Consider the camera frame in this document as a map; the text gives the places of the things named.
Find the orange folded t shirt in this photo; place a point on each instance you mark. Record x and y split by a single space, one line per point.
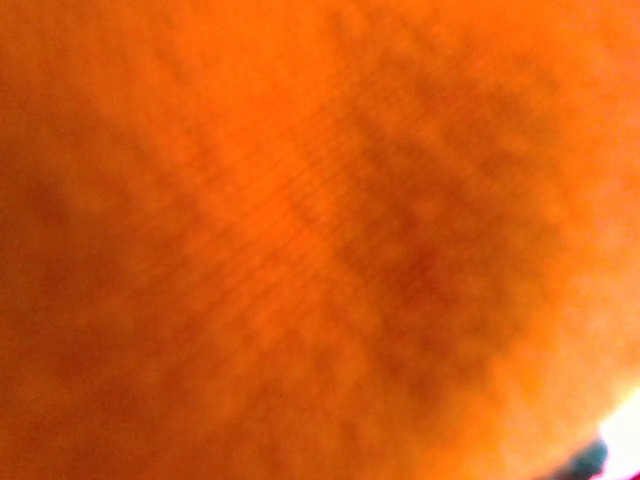
315 239

